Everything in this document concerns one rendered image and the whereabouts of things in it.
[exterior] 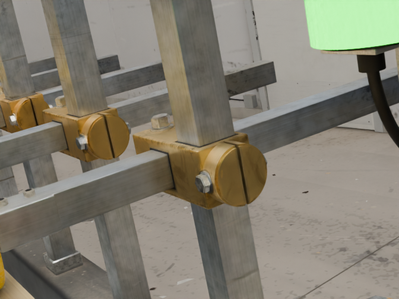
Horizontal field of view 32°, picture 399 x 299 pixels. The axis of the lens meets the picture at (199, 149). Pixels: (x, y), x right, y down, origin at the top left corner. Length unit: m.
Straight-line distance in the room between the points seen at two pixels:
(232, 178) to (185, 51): 0.10
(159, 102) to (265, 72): 0.17
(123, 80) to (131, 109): 0.27
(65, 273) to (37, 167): 0.17
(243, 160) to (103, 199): 0.12
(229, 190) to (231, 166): 0.02
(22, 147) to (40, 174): 0.24
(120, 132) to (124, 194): 0.20
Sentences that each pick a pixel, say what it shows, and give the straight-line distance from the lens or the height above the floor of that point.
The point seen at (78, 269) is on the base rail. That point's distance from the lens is 1.06.
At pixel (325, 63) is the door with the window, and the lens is 4.11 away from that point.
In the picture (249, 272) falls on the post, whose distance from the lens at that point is 0.60.
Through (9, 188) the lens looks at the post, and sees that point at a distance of 1.28.
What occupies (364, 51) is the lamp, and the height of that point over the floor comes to 1.06.
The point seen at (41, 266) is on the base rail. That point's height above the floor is 0.70.
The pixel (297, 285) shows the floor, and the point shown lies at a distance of 2.39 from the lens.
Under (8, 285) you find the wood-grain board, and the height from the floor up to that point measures 0.90.
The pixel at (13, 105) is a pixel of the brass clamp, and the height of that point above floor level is 0.97.
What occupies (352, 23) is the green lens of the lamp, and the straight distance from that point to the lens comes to 0.29.
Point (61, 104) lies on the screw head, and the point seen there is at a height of 0.98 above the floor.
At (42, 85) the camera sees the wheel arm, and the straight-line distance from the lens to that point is 1.32.
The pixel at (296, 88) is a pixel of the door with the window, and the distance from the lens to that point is 4.32.
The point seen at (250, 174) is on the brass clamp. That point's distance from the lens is 0.54.
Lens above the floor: 1.11
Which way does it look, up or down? 15 degrees down
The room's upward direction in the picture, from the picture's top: 11 degrees counter-clockwise
